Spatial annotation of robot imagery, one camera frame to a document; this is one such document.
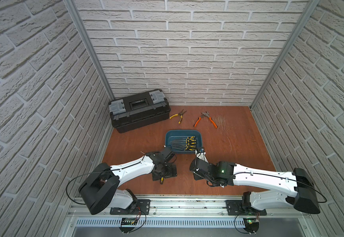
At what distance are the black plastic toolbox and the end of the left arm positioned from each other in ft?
1.20

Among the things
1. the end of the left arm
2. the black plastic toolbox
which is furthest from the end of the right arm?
the black plastic toolbox

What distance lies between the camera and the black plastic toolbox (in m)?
0.94

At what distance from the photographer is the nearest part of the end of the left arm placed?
62 cm

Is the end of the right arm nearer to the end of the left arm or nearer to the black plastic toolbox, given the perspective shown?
the end of the left arm
